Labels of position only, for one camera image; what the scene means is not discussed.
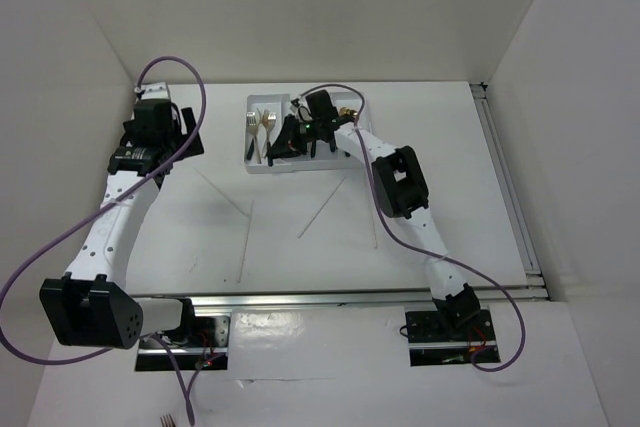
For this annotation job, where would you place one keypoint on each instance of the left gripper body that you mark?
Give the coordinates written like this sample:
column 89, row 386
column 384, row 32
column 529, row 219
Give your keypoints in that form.
column 174, row 137

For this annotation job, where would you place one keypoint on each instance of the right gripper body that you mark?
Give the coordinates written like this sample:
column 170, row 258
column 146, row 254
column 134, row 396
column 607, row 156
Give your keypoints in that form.
column 298, row 134

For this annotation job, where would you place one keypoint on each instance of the silver fork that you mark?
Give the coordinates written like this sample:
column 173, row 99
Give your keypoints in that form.
column 257, row 155
column 270, row 129

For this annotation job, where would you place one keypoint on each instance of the gold spoon green handle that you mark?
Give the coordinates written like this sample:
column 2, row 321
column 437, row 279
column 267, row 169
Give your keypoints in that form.
column 349, row 113

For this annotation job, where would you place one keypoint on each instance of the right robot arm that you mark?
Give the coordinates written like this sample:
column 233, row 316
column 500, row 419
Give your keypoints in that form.
column 399, row 190

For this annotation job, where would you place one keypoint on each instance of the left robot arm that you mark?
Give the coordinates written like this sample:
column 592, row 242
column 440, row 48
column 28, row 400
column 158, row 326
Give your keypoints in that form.
column 89, row 305

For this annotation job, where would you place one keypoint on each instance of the white cutlery tray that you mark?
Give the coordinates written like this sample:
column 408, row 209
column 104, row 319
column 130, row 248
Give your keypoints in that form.
column 272, row 108

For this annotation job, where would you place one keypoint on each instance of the copper fork tines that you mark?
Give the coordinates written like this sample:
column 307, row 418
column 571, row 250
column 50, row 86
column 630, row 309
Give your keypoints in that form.
column 167, row 421

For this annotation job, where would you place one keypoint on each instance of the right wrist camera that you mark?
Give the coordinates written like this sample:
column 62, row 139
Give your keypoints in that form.
column 300, row 110

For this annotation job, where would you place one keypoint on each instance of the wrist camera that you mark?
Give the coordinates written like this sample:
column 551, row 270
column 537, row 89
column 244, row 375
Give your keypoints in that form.
column 300, row 110
column 153, row 91

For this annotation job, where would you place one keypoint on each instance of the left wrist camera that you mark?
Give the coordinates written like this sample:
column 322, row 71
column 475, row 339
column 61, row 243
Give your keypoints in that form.
column 153, row 91

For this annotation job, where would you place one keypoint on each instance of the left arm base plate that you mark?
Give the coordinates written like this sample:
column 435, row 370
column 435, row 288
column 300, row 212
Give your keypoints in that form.
column 204, row 346

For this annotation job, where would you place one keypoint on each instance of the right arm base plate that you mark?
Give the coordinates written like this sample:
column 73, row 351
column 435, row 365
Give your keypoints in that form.
column 430, row 343

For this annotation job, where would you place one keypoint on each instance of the aluminium rail frame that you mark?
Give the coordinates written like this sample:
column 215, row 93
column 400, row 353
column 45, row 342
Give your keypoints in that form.
column 190, row 242

